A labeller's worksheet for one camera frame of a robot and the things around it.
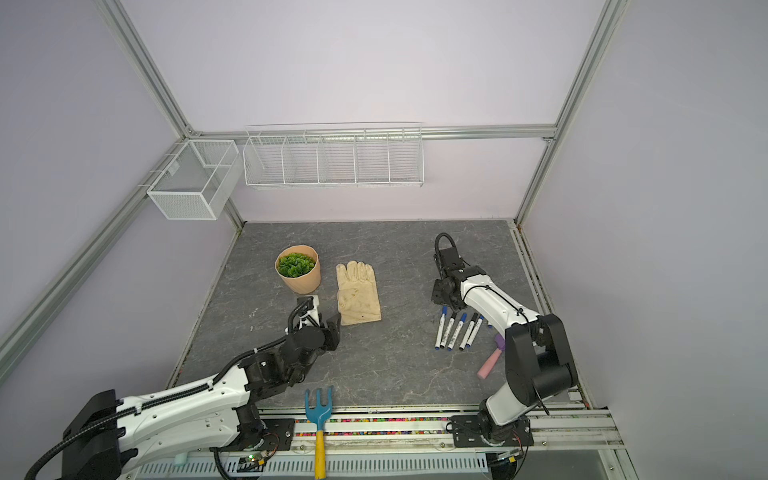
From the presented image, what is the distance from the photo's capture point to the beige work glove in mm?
971

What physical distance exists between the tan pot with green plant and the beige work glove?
0.10 metres

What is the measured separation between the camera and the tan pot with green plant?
0.93 meters
